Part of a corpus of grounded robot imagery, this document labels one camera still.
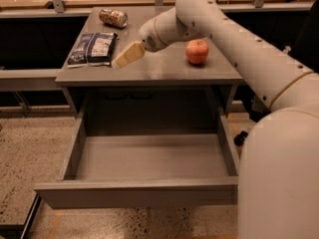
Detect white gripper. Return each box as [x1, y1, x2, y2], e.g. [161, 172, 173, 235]
[112, 19, 166, 69]

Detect blue chip bag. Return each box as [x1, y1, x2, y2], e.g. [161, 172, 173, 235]
[67, 33, 118, 68]

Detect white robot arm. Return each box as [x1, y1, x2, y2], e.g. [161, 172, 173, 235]
[114, 0, 319, 239]

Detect grey drawer cabinet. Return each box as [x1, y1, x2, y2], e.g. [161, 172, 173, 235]
[55, 5, 244, 137]

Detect open grey top drawer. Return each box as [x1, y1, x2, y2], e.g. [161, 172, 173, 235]
[35, 88, 238, 209]

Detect crushed soda can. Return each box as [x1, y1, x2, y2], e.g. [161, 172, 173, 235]
[99, 8, 129, 28]

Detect red apple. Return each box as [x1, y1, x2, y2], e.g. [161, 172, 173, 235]
[185, 39, 209, 65]

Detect grey metal rail frame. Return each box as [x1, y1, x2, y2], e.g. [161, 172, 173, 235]
[0, 0, 319, 93]

